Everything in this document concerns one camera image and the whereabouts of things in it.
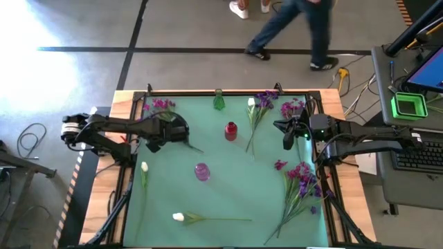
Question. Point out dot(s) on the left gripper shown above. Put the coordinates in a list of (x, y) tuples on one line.
[(162, 131)]

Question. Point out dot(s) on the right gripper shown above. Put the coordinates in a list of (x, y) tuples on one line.
[(322, 126)]

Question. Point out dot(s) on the magenta artificial flower bunch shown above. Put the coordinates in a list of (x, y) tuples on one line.
[(294, 173), (289, 108), (161, 103)]

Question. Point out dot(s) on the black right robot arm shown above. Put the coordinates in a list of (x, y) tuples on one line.
[(373, 133)]

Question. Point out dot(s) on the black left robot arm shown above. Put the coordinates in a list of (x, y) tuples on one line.
[(114, 124)]

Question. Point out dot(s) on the pink ribbed glass vase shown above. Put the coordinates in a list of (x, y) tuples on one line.
[(202, 172)]

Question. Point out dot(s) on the green glass vase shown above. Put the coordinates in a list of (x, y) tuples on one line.
[(219, 103)]

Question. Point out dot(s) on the red ribbed glass vase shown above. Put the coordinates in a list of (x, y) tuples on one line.
[(230, 133)]

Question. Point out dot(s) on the black clamp hook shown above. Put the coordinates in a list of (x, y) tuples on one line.
[(279, 88), (149, 89)]

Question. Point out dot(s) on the green table mat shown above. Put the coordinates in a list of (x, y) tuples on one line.
[(235, 193)]

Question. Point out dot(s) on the white paper sheet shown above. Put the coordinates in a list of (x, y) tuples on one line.
[(367, 166)]

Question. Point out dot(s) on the person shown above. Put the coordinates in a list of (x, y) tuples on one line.
[(318, 31), (239, 8)]

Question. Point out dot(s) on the black floor mat striped edge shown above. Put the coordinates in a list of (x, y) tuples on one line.
[(86, 180)]

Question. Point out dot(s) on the grey side desk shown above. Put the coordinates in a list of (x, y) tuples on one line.
[(382, 86)]

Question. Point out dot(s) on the green plastic box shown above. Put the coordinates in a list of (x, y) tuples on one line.
[(396, 110)]

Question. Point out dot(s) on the blue pen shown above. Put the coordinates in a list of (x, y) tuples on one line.
[(392, 71)]

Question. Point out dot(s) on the black keyboard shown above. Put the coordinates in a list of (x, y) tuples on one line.
[(418, 159)]

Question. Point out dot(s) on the grey keyboard shelf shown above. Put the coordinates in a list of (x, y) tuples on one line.
[(408, 190)]

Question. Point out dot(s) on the grey metal stand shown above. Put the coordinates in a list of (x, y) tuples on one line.
[(34, 167)]

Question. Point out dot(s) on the black monitor pole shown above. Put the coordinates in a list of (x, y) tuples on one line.
[(408, 32)]

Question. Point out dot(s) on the monitor with blue screen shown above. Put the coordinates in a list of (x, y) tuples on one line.
[(431, 71)]

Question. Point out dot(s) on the grey metal bracket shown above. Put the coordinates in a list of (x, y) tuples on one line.
[(320, 146)]

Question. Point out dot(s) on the black aluminium table frame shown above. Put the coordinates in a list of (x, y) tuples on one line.
[(190, 92)]

